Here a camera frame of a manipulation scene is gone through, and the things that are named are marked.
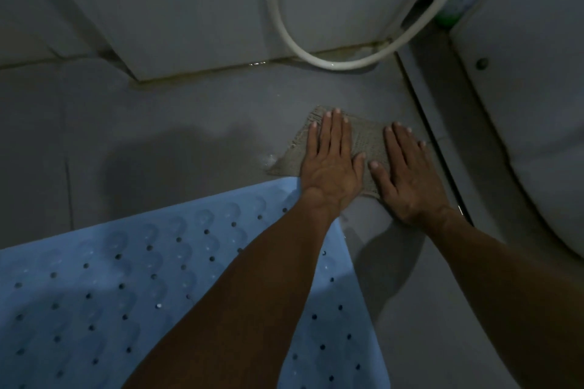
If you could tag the person's left forearm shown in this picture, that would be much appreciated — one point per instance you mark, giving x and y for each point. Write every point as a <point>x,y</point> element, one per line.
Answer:
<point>242,311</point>

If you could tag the person's right forearm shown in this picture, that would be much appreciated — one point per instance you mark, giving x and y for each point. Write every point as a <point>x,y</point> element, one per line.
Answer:
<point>515,293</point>

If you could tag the grey cloth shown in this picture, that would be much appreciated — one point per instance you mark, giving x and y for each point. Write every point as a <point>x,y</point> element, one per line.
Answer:
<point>369,138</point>

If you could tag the person's right hand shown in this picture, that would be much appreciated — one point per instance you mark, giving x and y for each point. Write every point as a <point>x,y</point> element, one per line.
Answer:
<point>415,188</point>

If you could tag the white toilet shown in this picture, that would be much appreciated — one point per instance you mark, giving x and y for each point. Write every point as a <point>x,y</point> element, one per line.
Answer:
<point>538,60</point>

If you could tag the person's left hand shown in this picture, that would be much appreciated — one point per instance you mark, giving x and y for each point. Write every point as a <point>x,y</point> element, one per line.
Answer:
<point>330,170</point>

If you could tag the blue bath mat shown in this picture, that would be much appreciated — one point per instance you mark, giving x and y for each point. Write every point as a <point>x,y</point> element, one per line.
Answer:
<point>114,274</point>

